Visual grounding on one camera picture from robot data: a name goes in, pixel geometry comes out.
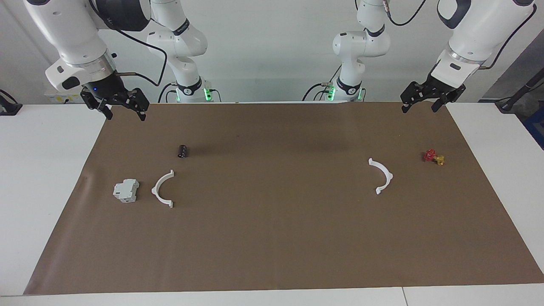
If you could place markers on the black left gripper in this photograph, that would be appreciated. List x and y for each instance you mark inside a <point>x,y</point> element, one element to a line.
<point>440,89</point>

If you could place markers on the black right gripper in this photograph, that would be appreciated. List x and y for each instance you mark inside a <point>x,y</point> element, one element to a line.
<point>106,89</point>

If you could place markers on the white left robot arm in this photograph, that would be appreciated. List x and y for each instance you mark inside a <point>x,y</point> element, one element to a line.
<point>476,29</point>

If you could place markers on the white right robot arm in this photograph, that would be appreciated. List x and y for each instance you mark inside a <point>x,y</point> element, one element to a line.
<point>68,29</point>

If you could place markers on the white power strip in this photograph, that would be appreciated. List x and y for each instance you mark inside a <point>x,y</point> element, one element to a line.
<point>55,98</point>

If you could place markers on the black cylindrical capacitor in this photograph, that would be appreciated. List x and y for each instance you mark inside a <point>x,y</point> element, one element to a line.
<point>182,151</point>

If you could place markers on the black stand pole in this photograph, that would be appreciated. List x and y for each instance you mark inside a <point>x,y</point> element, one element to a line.
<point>516,95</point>

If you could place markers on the white circuit breaker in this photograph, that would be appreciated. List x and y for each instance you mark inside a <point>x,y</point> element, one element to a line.
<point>126,190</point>

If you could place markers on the blue crate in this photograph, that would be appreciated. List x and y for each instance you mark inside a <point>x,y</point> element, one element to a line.
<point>536,127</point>

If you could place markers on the black table clamp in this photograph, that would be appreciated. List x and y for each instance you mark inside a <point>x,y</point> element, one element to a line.
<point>8,108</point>

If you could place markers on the brown paper table mat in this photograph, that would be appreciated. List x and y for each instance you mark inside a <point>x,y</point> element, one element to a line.
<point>272,246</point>

